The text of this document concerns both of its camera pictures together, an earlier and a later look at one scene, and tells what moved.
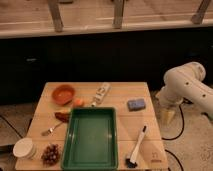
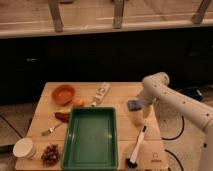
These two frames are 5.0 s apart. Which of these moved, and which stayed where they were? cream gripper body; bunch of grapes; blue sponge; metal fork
Moved: cream gripper body
Stayed: blue sponge; metal fork; bunch of grapes
